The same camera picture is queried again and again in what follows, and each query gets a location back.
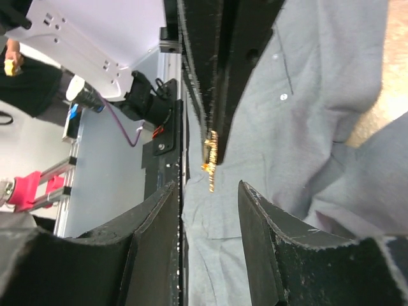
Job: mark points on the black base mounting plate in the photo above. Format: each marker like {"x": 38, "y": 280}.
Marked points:
{"x": 162, "y": 160}

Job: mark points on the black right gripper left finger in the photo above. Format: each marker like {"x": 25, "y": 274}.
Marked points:
{"x": 130, "y": 260}

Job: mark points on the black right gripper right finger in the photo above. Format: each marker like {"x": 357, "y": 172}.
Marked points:
{"x": 292, "y": 263}

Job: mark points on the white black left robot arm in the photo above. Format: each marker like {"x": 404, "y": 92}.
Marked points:
{"x": 99, "y": 40}

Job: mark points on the grey button-up shirt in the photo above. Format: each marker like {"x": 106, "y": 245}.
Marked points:
{"x": 321, "y": 131}

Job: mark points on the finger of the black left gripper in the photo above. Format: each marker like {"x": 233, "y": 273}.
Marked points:
{"x": 200, "y": 24}
{"x": 245, "y": 31}

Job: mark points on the gold brooch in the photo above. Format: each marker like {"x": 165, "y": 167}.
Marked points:
{"x": 210, "y": 152}

